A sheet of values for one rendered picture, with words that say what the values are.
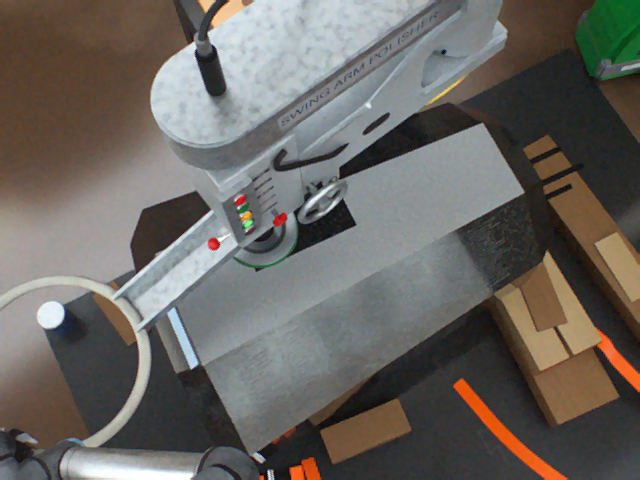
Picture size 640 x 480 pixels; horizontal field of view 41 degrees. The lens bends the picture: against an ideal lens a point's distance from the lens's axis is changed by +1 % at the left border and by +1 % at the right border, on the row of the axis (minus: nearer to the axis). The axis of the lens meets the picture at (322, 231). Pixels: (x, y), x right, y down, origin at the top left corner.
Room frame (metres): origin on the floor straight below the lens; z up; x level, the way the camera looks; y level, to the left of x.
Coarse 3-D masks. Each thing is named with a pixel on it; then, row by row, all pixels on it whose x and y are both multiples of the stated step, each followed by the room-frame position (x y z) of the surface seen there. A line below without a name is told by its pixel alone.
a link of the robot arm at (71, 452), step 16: (64, 448) 0.19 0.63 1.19; (80, 448) 0.18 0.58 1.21; (96, 448) 0.18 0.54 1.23; (112, 448) 0.17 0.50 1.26; (224, 448) 0.13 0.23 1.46; (48, 464) 0.15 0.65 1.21; (64, 464) 0.15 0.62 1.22; (80, 464) 0.14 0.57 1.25; (96, 464) 0.14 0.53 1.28; (112, 464) 0.13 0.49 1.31; (128, 464) 0.13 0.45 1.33; (144, 464) 0.12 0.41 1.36; (160, 464) 0.12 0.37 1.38; (176, 464) 0.12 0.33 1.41; (192, 464) 0.11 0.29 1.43; (208, 464) 0.11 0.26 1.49; (224, 464) 0.10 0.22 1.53; (240, 464) 0.10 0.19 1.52
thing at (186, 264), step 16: (208, 224) 0.75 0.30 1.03; (192, 240) 0.72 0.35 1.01; (208, 240) 0.71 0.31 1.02; (224, 240) 0.71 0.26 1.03; (160, 256) 0.67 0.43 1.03; (176, 256) 0.68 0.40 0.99; (192, 256) 0.68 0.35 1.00; (208, 256) 0.67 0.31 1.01; (224, 256) 0.65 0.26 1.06; (144, 272) 0.64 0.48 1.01; (160, 272) 0.65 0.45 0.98; (176, 272) 0.64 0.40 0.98; (192, 272) 0.63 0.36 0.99; (208, 272) 0.62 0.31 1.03; (128, 288) 0.61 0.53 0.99; (144, 288) 0.61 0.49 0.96; (160, 288) 0.60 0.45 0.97; (176, 288) 0.60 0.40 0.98; (192, 288) 0.59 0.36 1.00; (144, 304) 0.57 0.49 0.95; (160, 304) 0.56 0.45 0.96; (176, 304) 0.55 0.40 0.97; (144, 320) 0.52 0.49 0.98
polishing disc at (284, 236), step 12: (288, 216) 0.80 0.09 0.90; (276, 228) 0.77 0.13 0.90; (288, 228) 0.77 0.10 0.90; (276, 240) 0.74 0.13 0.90; (288, 240) 0.73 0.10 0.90; (240, 252) 0.71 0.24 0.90; (252, 252) 0.71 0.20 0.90; (264, 252) 0.70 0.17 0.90; (276, 252) 0.70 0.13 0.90; (252, 264) 0.67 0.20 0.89; (264, 264) 0.67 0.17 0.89
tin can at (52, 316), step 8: (48, 304) 0.80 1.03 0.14; (56, 304) 0.80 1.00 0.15; (40, 312) 0.78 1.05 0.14; (48, 312) 0.77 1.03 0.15; (56, 312) 0.77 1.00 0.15; (64, 312) 0.77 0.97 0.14; (40, 320) 0.75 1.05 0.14; (48, 320) 0.74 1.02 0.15; (56, 320) 0.74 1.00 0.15; (64, 320) 0.74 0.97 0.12; (72, 320) 0.76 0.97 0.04; (48, 328) 0.72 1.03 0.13; (56, 328) 0.72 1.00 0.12; (64, 328) 0.73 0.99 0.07
